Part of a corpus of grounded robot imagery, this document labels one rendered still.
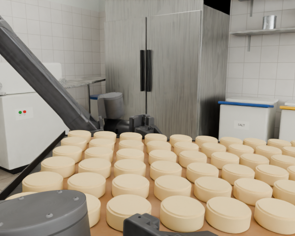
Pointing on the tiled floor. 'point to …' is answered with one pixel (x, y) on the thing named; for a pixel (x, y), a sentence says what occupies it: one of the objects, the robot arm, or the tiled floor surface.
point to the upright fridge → (169, 61)
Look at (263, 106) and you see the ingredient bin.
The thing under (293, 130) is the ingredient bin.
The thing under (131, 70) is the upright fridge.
